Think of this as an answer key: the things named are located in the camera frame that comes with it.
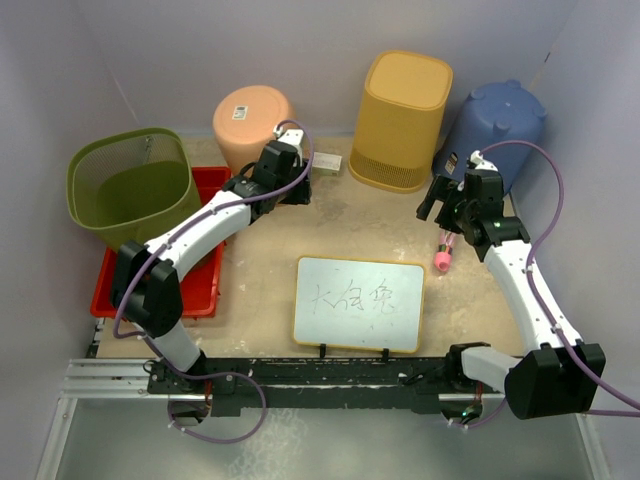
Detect yellow slatted waste basket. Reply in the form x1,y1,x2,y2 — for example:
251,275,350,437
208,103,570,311
348,50,453,193

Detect orange plastic bin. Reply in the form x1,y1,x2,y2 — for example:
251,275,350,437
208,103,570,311
212,85,295,175

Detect blue plastic bucket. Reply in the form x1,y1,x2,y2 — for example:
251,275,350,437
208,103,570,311
432,79,547,181

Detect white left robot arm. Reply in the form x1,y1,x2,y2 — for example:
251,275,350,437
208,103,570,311
110,138,311,392

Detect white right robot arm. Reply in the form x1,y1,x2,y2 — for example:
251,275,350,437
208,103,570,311
416,169,606,419

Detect small green white box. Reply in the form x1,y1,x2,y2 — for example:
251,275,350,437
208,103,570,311
312,152,342,176

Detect pink capped marker tube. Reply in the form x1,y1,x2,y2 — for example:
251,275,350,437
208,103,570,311
433,229,457,273

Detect yellow framed whiteboard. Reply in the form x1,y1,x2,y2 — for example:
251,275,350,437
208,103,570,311
292,256,426,353

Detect red plastic tray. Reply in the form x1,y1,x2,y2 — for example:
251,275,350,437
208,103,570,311
90,167,231,318

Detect green mesh waste basket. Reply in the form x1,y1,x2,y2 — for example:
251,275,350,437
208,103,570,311
66,127,202,251

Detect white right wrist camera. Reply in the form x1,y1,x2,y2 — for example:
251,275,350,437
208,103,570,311
467,150,498,172

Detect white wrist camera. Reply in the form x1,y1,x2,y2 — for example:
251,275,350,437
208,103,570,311
467,150,498,172
273,126,305,150

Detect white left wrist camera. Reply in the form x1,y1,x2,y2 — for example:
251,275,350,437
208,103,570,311
273,126,305,150

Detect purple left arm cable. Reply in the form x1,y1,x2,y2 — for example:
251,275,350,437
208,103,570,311
112,118,316,444

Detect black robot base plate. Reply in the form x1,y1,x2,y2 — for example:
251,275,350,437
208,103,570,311
143,356,494,423

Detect aluminium frame rail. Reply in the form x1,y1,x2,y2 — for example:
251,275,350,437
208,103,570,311
37,320,612,479

